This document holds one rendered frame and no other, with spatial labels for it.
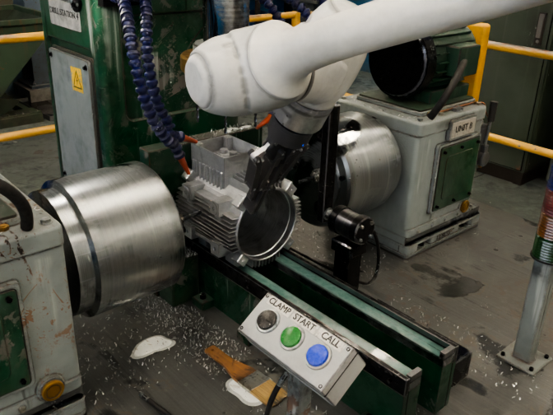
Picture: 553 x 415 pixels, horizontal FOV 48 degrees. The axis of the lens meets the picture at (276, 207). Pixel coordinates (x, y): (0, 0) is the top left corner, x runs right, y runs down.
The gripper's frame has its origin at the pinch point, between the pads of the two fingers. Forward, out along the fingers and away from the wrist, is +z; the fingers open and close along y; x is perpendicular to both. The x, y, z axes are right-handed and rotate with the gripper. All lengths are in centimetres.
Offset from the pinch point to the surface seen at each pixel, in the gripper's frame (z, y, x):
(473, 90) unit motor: -2, -83, -10
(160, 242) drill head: 3.5, 20.2, 1.0
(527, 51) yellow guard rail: 41, -234, -58
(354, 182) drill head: 4.1, -28.8, 1.6
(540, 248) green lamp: -16, -33, 37
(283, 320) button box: -12.2, 19.6, 27.5
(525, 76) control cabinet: 87, -316, -77
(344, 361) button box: -17.8, 19.4, 37.4
